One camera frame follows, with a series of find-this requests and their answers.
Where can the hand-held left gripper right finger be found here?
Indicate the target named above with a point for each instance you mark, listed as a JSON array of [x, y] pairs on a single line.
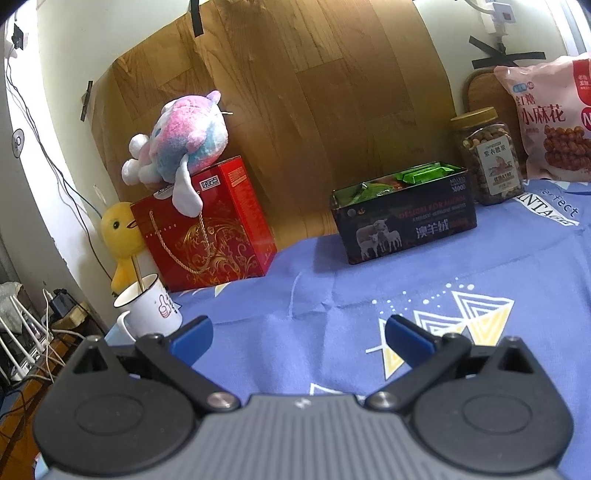
[[408, 339]]

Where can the white wall charger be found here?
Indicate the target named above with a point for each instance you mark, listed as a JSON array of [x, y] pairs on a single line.
[[498, 18]]

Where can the black tape strip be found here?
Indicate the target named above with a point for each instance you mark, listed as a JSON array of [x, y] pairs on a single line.
[[512, 60], [86, 99], [487, 46], [197, 18]]

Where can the black wall plug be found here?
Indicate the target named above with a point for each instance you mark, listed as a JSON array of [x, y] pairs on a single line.
[[18, 37]]

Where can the red gift box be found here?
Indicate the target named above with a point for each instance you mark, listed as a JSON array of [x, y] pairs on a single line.
[[221, 221]]

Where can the green snack packet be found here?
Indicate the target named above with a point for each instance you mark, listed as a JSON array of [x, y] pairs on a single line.
[[429, 173], [362, 194]]

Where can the pink snack bag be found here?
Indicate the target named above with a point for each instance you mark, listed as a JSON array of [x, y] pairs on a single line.
[[545, 115]]

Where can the small cardboard box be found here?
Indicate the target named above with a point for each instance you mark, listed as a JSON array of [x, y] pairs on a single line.
[[81, 318]]

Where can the wood-grain wall sheet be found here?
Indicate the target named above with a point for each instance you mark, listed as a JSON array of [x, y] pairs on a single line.
[[323, 92]]

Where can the pastel plush toy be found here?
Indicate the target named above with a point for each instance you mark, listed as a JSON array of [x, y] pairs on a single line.
[[184, 129]]

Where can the white mug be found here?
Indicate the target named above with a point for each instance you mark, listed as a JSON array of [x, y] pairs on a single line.
[[152, 309]]

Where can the yellow duck toy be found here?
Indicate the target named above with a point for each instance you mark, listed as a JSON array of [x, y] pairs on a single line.
[[120, 230]]

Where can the wooden stick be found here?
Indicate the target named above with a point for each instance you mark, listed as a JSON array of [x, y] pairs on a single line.
[[137, 277]]

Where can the round wall hook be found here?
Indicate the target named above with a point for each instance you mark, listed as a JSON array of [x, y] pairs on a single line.
[[17, 137]]

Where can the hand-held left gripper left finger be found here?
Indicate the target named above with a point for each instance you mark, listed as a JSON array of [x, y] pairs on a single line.
[[191, 339]]

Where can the black tin box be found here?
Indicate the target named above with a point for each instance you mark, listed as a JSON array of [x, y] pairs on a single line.
[[415, 226]]

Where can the black power adapter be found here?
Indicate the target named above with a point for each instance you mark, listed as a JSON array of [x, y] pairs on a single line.
[[62, 302]]

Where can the clear nut jar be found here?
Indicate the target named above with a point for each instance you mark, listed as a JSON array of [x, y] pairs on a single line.
[[489, 161]]

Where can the blue printed cloth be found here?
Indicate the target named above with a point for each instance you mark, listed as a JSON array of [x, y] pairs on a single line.
[[323, 286]]

